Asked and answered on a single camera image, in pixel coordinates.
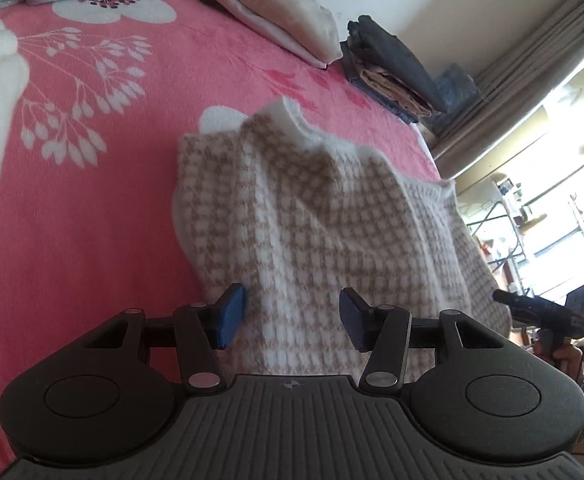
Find beige folded garment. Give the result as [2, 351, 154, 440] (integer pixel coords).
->
[361, 66, 433, 117]

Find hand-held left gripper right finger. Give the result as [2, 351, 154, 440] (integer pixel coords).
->
[339, 287, 510, 398]

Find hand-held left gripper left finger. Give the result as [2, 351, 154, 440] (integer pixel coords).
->
[83, 284, 247, 395]

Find person's right hand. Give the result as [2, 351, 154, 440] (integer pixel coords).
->
[536, 339, 584, 379]

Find black folded garment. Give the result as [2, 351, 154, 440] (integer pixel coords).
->
[347, 15, 448, 113]

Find beige houndstooth fleece-lined cardigan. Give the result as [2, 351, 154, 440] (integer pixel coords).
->
[172, 96, 513, 387]

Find pink floral blanket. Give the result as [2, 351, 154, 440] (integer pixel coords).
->
[0, 0, 445, 466]

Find cream folded garment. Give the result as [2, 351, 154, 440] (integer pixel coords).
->
[199, 0, 345, 69]

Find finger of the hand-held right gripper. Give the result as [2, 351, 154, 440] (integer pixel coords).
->
[492, 289, 572, 326]

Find grey curtain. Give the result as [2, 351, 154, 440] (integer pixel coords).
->
[429, 0, 584, 162]

